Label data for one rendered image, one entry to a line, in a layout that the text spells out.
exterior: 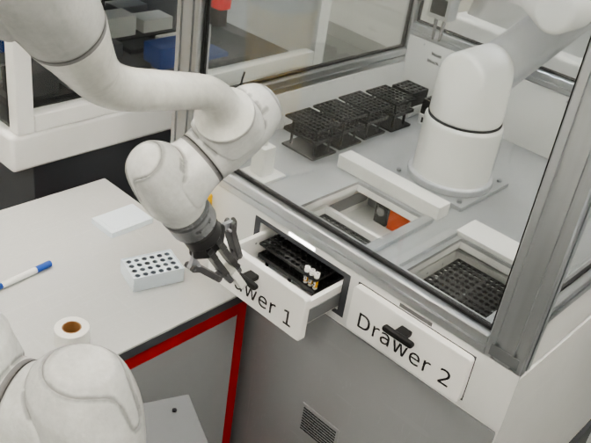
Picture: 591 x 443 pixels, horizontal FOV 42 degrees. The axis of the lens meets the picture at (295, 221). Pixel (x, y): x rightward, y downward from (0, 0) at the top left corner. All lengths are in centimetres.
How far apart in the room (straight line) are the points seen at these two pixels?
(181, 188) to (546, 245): 61
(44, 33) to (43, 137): 133
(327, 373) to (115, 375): 82
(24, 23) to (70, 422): 50
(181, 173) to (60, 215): 84
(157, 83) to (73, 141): 117
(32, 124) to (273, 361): 88
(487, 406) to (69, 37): 105
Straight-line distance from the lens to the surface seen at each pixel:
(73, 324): 167
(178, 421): 139
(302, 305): 156
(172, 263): 185
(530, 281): 139
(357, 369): 174
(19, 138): 214
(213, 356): 190
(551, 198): 131
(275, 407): 202
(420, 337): 155
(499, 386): 152
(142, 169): 126
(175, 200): 129
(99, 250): 193
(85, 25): 88
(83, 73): 94
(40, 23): 85
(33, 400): 108
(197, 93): 115
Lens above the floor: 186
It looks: 31 degrees down
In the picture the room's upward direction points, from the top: 9 degrees clockwise
